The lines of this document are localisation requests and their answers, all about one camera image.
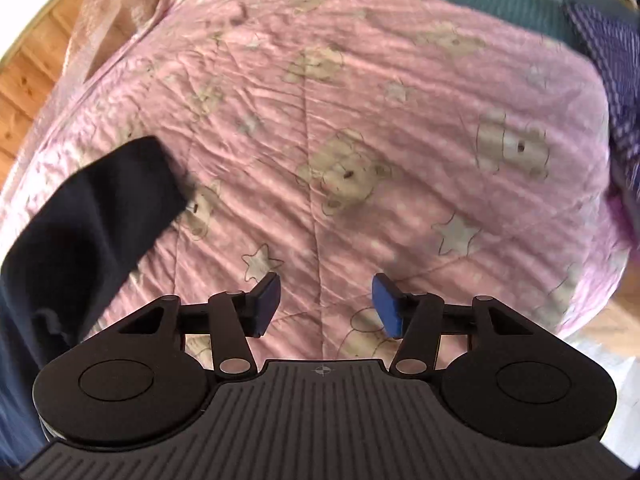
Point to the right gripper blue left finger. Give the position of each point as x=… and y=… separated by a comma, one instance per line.
x=153, y=339

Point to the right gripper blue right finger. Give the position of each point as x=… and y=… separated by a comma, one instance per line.
x=420, y=321

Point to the dark navy garment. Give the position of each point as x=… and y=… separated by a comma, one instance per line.
x=67, y=266

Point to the pink bear print quilt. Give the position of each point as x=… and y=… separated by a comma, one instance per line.
x=329, y=140

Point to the clear bubble wrap sheet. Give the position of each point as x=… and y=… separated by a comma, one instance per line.
x=101, y=28

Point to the purple checked cloth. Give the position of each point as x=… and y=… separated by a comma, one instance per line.
x=613, y=46

